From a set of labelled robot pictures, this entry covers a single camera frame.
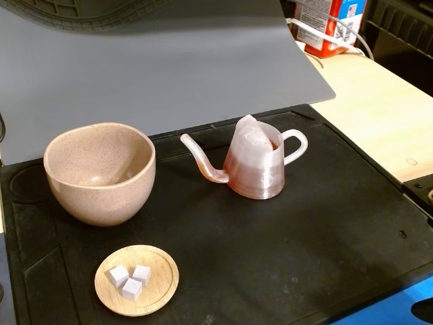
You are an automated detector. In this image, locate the translucent pink plastic kettle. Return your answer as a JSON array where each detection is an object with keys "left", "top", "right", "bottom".
[{"left": 180, "top": 114, "right": 309, "bottom": 200}]

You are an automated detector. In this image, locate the speckled beige ceramic cup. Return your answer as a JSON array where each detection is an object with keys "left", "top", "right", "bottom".
[{"left": 43, "top": 122, "right": 157, "bottom": 228}]

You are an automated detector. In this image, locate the black silicone work mat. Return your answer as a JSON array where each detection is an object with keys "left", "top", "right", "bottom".
[{"left": 0, "top": 104, "right": 433, "bottom": 325}]

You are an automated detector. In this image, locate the grey silicone mat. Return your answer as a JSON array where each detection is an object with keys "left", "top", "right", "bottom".
[{"left": 0, "top": 0, "right": 337, "bottom": 167}]

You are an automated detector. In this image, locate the round wooden coaster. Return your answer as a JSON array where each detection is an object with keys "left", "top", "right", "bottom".
[{"left": 94, "top": 244, "right": 180, "bottom": 318}]

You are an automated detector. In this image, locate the small white cube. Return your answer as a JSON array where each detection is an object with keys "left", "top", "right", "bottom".
[
  {"left": 107, "top": 265, "right": 130, "bottom": 289},
  {"left": 121, "top": 277, "right": 143, "bottom": 301},
  {"left": 131, "top": 264, "right": 152, "bottom": 287}
]

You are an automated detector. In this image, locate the red white carton box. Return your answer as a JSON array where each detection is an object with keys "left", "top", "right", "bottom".
[{"left": 293, "top": 0, "right": 369, "bottom": 59}]

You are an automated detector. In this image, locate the blue surface sheet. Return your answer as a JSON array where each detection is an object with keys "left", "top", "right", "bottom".
[{"left": 324, "top": 276, "right": 433, "bottom": 325}]

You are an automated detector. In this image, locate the white flat strap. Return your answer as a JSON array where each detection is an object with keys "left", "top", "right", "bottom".
[{"left": 286, "top": 18, "right": 365, "bottom": 55}]

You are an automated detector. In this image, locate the white round cable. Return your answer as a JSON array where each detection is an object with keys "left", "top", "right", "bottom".
[{"left": 329, "top": 15, "right": 375, "bottom": 61}]

